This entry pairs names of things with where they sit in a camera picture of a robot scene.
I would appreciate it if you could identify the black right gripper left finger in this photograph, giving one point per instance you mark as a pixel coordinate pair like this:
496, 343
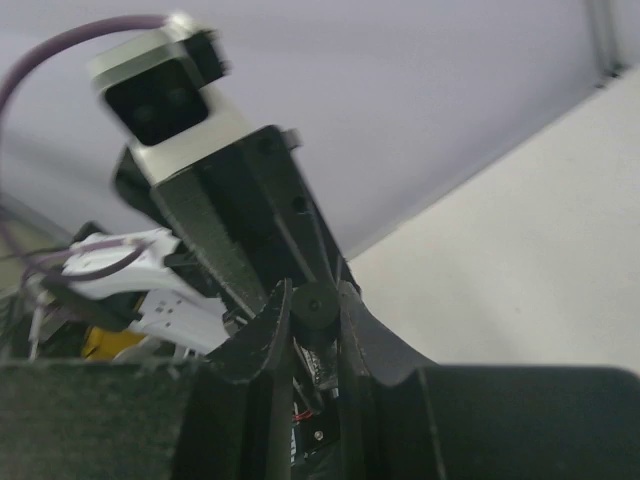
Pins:
227, 417

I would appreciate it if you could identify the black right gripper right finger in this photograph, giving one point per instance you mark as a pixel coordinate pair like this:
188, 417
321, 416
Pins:
404, 417

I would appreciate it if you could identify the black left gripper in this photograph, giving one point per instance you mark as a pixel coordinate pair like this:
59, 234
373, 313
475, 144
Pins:
245, 216

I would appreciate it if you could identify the glitter nail polish bottle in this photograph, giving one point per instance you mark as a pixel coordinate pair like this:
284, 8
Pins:
314, 373

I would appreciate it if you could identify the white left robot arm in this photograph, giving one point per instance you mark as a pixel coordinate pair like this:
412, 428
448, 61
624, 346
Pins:
125, 282

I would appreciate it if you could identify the yellow box in background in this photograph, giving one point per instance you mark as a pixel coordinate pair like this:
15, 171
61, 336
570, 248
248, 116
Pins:
102, 345

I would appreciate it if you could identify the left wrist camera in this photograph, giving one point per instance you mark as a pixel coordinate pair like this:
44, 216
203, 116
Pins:
160, 85

